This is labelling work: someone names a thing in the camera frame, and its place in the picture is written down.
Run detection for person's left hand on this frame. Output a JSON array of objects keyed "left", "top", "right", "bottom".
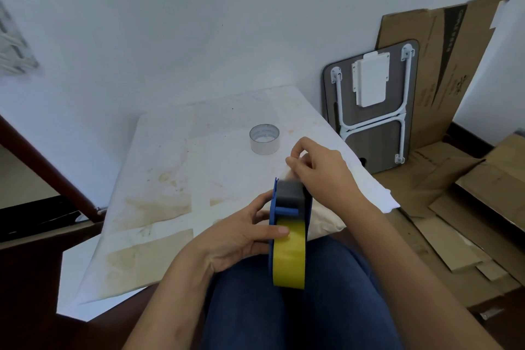
[{"left": 186, "top": 189, "right": 290, "bottom": 275}]

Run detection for person's right hand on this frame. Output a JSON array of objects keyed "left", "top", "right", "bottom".
[{"left": 285, "top": 137, "right": 367, "bottom": 220}]

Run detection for blue tape dispenser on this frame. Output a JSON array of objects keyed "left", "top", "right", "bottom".
[{"left": 268, "top": 177, "right": 313, "bottom": 281}]

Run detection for person's right forearm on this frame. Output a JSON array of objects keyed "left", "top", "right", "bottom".
[{"left": 340, "top": 197, "right": 504, "bottom": 350}]

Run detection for person's left forearm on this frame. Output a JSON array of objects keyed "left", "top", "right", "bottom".
[{"left": 123, "top": 246, "right": 218, "bottom": 350}]

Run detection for yellow tape roll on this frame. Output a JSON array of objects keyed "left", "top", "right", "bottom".
[{"left": 272, "top": 215, "right": 307, "bottom": 290}]

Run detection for clear tape roll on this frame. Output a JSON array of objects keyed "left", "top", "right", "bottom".
[{"left": 249, "top": 124, "right": 281, "bottom": 156}]

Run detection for person's blue jeans leg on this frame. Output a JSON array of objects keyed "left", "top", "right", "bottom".
[{"left": 200, "top": 235, "right": 404, "bottom": 350}]

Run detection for white paper table cover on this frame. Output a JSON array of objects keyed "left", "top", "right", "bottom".
[{"left": 75, "top": 84, "right": 401, "bottom": 306}]

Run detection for folded grey lap table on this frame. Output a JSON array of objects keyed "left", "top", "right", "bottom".
[{"left": 322, "top": 39, "right": 420, "bottom": 175}]

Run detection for flattened cardboard pieces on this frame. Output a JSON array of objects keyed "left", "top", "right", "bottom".
[{"left": 371, "top": 132, "right": 525, "bottom": 313}]

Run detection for large upright cardboard sheet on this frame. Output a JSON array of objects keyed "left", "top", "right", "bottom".
[{"left": 375, "top": 0, "right": 510, "bottom": 153}]

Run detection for dark wooden furniture frame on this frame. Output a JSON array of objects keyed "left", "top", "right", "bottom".
[{"left": 0, "top": 115, "right": 105, "bottom": 350}]

